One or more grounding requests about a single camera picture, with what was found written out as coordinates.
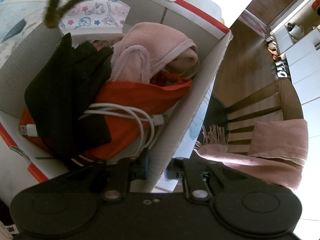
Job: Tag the shoes on floor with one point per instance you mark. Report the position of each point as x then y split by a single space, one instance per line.
277 57

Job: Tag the pink fleece garment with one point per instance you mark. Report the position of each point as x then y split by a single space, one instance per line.
149 48

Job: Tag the red cloth bag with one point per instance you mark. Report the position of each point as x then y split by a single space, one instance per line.
127 108

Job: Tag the pink fringed scarf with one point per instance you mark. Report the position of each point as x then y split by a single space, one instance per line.
277 152

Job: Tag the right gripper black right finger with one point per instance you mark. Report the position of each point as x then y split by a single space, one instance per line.
193 175

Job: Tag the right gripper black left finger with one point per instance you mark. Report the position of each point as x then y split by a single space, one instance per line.
120 175

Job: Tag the black drawstring pouch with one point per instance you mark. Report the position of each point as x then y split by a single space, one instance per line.
61 93

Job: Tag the wooden chair beside table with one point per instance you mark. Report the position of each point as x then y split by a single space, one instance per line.
219 117

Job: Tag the white wall cabinet unit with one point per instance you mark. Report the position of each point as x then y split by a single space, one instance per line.
298 46

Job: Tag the cartoon printed face mask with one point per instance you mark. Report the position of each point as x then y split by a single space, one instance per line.
95 16

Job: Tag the red patterned doormat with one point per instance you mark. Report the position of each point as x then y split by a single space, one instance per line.
254 23

